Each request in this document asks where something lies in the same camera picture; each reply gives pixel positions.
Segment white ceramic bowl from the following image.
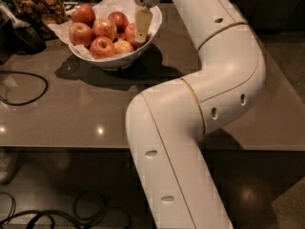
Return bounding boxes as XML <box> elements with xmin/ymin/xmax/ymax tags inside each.
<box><xmin>64</xmin><ymin>0</ymin><xmax>162</xmax><ymax>70</ymax></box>

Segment white paper bowl liner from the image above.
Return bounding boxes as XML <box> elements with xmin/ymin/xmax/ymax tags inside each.
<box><xmin>47</xmin><ymin>0</ymin><xmax>134</xmax><ymax>61</ymax></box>

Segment black round appliance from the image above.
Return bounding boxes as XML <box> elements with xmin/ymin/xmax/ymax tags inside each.
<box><xmin>0</xmin><ymin>0</ymin><xmax>48</xmax><ymax>56</ymax></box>

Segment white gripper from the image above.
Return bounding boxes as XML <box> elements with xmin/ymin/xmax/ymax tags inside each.
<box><xmin>134</xmin><ymin>0</ymin><xmax>161</xmax><ymax>43</ymax></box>

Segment black cable on table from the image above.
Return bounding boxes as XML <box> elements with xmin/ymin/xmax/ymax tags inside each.
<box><xmin>0</xmin><ymin>70</ymin><xmax>50</xmax><ymax>107</ymax></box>

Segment black cables on floor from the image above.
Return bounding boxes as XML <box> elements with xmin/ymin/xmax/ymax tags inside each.
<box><xmin>0</xmin><ymin>150</ymin><xmax>132</xmax><ymax>229</ymax></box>

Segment glass jar of dried chips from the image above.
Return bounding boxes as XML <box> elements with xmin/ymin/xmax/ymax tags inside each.
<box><xmin>12</xmin><ymin>0</ymin><xmax>68</xmax><ymax>40</ymax></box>

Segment yellow apple front right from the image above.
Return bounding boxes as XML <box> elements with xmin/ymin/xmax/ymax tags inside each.
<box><xmin>113</xmin><ymin>40</ymin><xmax>133</xmax><ymax>54</ymax></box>

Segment red yellow apple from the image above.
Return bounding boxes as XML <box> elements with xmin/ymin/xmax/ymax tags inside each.
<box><xmin>69</xmin><ymin>22</ymin><xmax>92</xmax><ymax>48</ymax></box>
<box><xmin>90</xmin><ymin>36</ymin><xmax>115</xmax><ymax>59</ymax></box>
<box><xmin>92</xmin><ymin>18</ymin><xmax>117</xmax><ymax>41</ymax></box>

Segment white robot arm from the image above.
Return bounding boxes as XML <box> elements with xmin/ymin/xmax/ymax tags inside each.
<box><xmin>126</xmin><ymin>0</ymin><xmax>266</xmax><ymax>229</ymax></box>

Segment red yellow apple centre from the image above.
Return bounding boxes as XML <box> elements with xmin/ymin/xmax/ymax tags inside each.
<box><xmin>92</xmin><ymin>18</ymin><xmax>117</xmax><ymax>41</ymax></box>

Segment white shoe on floor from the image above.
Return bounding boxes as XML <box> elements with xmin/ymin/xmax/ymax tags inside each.
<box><xmin>0</xmin><ymin>150</ymin><xmax>18</xmax><ymax>184</ymax></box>

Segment red yellow apple front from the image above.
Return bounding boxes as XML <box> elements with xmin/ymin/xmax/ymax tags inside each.
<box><xmin>90</xmin><ymin>36</ymin><xmax>115</xmax><ymax>59</ymax></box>

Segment red yellow apple left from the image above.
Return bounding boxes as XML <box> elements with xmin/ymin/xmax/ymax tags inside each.
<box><xmin>69</xmin><ymin>22</ymin><xmax>92</xmax><ymax>48</ymax></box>

